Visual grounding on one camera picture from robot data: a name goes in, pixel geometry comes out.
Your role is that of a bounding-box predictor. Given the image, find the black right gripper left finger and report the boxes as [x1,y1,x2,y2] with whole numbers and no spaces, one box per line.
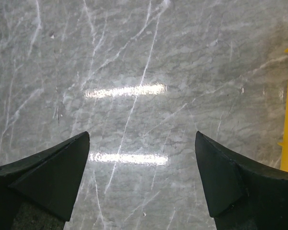
[0,131,90,230]

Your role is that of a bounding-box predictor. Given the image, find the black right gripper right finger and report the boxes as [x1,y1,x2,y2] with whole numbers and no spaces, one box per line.
[195,132,288,230]

